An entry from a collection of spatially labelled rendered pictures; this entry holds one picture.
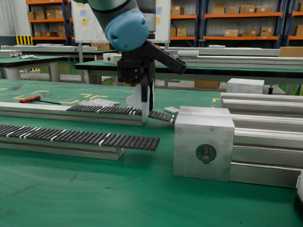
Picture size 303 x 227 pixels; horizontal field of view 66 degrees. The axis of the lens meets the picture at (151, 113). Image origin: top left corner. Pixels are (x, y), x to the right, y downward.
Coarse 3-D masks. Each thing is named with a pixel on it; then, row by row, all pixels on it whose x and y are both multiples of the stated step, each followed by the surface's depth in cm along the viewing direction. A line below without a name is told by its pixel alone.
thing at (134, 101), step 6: (138, 84) 58; (138, 90) 58; (132, 96) 58; (138, 96) 58; (126, 102) 59; (132, 102) 58; (138, 102) 58; (144, 102) 57; (138, 108) 58; (144, 108) 58; (144, 114) 58; (144, 120) 60
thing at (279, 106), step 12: (228, 96) 59; (240, 96) 58; (252, 96) 58; (264, 96) 58; (276, 96) 57; (288, 96) 57; (300, 96) 57; (228, 108) 53; (240, 108) 52; (252, 108) 52; (264, 108) 51; (276, 108) 51; (288, 108) 50; (300, 108) 50
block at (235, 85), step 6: (234, 78) 77; (228, 84) 71; (234, 84) 70; (240, 84) 69; (246, 84) 68; (252, 84) 67; (258, 84) 67; (228, 90) 71; (234, 90) 70; (240, 90) 69; (246, 90) 69; (252, 90) 68; (258, 90) 67
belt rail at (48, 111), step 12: (0, 108) 70; (12, 108) 69; (24, 108) 68; (36, 108) 67; (48, 108) 67; (60, 108) 67; (72, 120) 66; (84, 120) 65; (96, 120) 64; (108, 120) 63; (120, 120) 63; (132, 120) 63
